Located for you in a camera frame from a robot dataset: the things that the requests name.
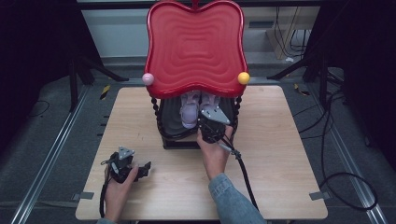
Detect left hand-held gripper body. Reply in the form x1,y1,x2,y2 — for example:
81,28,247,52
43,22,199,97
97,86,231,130
106,146,139,184

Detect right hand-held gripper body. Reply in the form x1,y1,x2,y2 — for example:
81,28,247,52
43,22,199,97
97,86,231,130
197,106,233,145

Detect light purple shoe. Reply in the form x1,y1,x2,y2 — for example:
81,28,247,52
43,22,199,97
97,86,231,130
179,90,202,130

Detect red and black two-tier rack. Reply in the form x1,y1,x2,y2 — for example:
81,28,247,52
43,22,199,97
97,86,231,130
142,0,251,150

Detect person's right hand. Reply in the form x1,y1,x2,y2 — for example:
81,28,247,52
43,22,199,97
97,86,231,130
196,125,234,181

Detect person's left hand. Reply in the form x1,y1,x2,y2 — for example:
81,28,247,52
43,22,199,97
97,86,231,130
103,165,140,222

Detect grey tape piece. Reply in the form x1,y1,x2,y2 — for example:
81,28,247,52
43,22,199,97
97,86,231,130
72,191,95,201
308,190,332,202

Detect yellow and black tape strip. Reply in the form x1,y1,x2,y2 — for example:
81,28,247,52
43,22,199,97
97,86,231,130
99,85,112,101
293,82,311,96

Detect black tripod stand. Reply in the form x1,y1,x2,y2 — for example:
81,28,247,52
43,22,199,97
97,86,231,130
67,54,131,113
266,51,332,107

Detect light wooden cabinet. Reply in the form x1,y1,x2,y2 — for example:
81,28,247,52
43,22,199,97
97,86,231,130
266,6,321,61

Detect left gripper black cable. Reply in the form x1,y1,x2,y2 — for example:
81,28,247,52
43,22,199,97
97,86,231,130
98,158,117,219

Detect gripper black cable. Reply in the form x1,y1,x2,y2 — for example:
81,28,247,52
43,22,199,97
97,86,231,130
98,158,117,219
218,136,261,211

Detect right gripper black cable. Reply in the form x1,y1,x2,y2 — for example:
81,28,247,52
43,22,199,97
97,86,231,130
218,136,261,211

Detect metal floor rail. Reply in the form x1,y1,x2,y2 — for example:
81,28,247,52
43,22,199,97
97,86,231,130
305,83,390,224
9,85,92,224

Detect thin black floor cable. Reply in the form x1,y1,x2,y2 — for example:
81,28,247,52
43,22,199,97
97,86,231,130
28,99,51,119

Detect hanging black cables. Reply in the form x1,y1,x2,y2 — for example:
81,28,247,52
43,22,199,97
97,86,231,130
273,6,313,59

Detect black floor cable loop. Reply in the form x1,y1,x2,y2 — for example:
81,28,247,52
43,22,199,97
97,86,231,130
291,89,379,213

